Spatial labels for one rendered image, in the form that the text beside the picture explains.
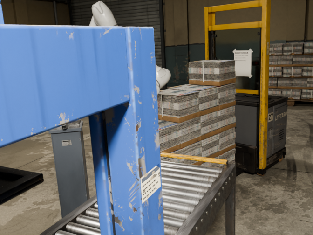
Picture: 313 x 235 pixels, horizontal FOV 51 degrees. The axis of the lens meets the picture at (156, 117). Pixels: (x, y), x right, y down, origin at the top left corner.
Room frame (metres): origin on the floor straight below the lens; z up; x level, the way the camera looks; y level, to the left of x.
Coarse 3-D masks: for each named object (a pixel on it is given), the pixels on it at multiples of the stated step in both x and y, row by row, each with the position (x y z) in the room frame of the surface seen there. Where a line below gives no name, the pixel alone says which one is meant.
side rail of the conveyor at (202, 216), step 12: (228, 168) 1.74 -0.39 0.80; (216, 180) 1.59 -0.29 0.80; (228, 180) 1.65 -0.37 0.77; (216, 192) 1.46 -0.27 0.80; (228, 192) 1.65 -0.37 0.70; (204, 204) 1.35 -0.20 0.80; (216, 204) 1.45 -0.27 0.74; (192, 216) 1.25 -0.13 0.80; (204, 216) 1.29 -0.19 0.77; (180, 228) 1.16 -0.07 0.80; (192, 228) 1.16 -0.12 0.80; (204, 228) 1.29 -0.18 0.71
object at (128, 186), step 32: (128, 32) 0.44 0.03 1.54; (128, 64) 0.44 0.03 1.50; (96, 128) 0.47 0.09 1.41; (128, 128) 0.45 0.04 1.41; (96, 160) 0.47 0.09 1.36; (128, 160) 0.45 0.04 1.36; (160, 160) 0.50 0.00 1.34; (96, 192) 0.47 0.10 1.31; (128, 192) 0.45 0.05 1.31; (160, 192) 0.50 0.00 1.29; (128, 224) 0.45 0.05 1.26; (160, 224) 0.49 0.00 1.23
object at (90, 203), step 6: (90, 198) 1.46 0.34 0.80; (96, 198) 1.46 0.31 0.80; (84, 204) 1.41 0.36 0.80; (90, 204) 1.40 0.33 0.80; (78, 210) 1.35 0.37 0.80; (84, 210) 1.35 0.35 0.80; (66, 216) 1.30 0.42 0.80; (72, 216) 1.30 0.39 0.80; (60, 222) 1.26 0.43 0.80; (66, 222) 1.25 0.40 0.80; (48, 228) 1.21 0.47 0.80; (54, 228) 1.21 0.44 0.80; (60, 228) 1.21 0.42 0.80; (42, 234) 1.18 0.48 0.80; (48, 234) 1.17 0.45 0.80; (54, 234) 1.18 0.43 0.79
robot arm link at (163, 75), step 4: (116, 24) 2.22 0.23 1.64; (156, 68) 2.33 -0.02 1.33; (160, 68) 2.34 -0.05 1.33; (156, 72) 2.31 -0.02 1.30; (160, 72) 2.32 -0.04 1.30; (164, 72) 2.34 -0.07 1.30; (168, 72) 2.37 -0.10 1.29; (156, 76) 2.30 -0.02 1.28; (160, 76) 2.30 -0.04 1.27; (164, 76) 2.33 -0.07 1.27; (168, 76) 2.35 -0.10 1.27; (160, 80) 2.30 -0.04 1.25; (164, 80) 2.32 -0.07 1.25; (168, 80) 2.36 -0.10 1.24; (160, 84) 2.29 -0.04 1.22; (164, 84) 2.33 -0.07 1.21; (160, 88) 2.32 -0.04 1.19
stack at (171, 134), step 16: (160, 128) 2.57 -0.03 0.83; (176, 128) 2.66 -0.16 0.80; (192, 128) 2.82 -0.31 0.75; (208, 128) 2.98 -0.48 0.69; (160, 144) 2.52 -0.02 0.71; (176, 144) 2.65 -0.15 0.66; (192, 144) 2.81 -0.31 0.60; (208, 144) 2.98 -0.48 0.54; (176, 160) 2.64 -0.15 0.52; (192, 160) 2.80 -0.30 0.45
